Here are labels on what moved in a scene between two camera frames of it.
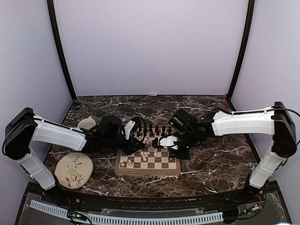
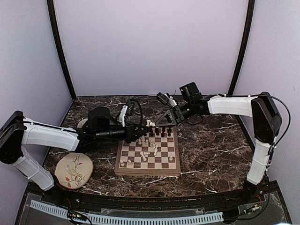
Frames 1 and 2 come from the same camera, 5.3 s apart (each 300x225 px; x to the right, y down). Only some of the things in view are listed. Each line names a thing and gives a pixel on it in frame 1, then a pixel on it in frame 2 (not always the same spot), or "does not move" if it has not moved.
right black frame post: (251, 5) does not move
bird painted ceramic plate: (73, 170) does not move
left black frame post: (52, 25) does not move
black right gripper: (184, 155) -> (178, 117)
